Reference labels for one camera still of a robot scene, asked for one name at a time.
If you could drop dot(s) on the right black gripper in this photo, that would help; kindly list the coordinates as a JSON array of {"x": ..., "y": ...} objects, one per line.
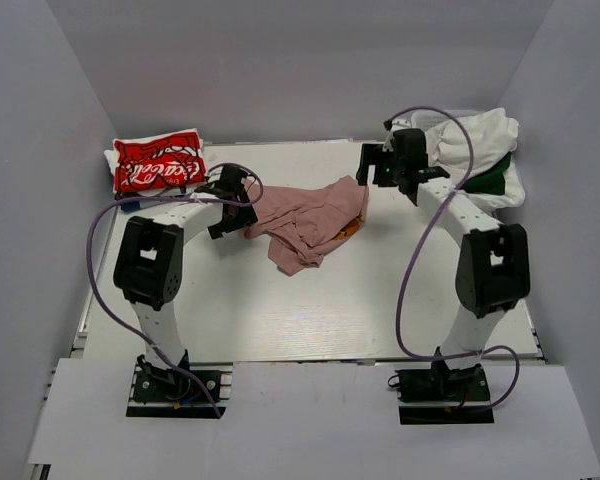
[{"x": 373, "y": 155}]

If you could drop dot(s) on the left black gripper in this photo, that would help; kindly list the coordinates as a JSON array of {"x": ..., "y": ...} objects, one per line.
[{"x": 246, "y": 217}]

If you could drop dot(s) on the pink t shirt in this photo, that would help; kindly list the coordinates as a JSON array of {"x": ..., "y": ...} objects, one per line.
[{"x": 305, "y": 225}]

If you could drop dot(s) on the green and white t shirt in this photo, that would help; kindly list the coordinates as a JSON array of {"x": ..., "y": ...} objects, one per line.
[{"x": 496, "y": 188}]

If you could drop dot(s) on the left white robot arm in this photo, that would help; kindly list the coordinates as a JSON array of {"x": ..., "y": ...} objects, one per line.
[{"x": 149, "y": 267}]

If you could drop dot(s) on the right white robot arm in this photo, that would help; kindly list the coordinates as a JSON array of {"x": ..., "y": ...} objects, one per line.
[{"x": 492, "y": 273}]

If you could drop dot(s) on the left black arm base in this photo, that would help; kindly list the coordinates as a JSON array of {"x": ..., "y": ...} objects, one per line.
[{"x": 157, "y": 393}]

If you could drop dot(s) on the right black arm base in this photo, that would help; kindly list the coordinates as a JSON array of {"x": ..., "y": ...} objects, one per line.
[{"x": 424, "y": 400}]

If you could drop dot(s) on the white plastic basket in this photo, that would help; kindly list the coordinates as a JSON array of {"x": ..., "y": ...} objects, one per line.
[{"x": 427, "y": 119}]

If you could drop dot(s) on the folded red coca-cola t shirt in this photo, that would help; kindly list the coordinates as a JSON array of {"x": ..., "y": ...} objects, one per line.
[{"x": 159, "y": 162}]

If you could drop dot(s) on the folded blue t shirt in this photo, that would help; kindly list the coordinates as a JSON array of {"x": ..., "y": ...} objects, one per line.
[{"x": 129, "y": 203}]

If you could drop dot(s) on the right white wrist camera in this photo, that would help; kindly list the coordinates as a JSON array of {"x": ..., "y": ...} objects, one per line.
[{"x": 391, "y": 127}]

